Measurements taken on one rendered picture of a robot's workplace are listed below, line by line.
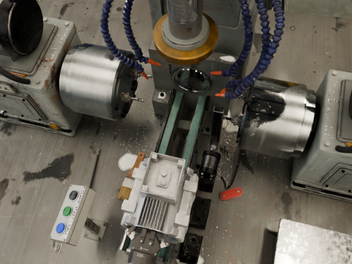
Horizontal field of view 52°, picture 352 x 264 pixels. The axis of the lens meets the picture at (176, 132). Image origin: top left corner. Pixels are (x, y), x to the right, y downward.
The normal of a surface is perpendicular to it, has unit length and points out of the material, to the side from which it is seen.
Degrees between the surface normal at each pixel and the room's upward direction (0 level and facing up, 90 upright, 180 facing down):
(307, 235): 0
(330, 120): 0
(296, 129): 39
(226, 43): 90
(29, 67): 0
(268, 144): 73
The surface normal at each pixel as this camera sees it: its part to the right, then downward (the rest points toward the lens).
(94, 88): -0.20, 0.22
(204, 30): -0.04, -0.43
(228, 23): -0.26, 0.88
